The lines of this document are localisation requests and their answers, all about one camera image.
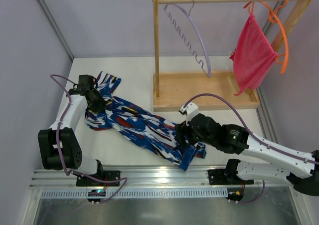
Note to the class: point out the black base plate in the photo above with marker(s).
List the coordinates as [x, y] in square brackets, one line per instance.
[108, 175]
[220, 177]

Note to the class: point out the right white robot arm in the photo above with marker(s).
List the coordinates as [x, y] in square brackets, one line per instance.
[295, 168]

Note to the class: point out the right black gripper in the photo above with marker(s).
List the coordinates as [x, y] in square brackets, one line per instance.
[184, 134]

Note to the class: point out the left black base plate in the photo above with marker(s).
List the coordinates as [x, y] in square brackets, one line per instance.
[108, 175]

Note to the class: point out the pink cloth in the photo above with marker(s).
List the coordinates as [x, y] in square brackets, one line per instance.
[252, 57]

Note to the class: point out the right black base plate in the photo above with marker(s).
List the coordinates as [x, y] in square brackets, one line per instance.
[220, 177]

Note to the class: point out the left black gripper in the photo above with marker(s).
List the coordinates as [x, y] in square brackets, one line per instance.
[98, 102]

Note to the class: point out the blue patterned trousers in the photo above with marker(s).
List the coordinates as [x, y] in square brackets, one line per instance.
[144, 129]

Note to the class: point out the slotted cable duct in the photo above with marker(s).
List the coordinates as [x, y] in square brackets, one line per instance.
[135, 193]

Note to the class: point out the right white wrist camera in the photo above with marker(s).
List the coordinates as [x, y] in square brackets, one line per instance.
[190, 110]

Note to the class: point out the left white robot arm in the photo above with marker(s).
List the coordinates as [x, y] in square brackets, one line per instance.
[59, 147]

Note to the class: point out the wooden clothes rack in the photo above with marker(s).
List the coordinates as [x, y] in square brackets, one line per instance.
[172, 89]

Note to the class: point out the aluminium mounting rail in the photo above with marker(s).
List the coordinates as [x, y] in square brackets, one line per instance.
[137, 176]

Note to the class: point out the orange clothes hanger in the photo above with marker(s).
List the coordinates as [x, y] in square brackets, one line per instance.
[273, 18]

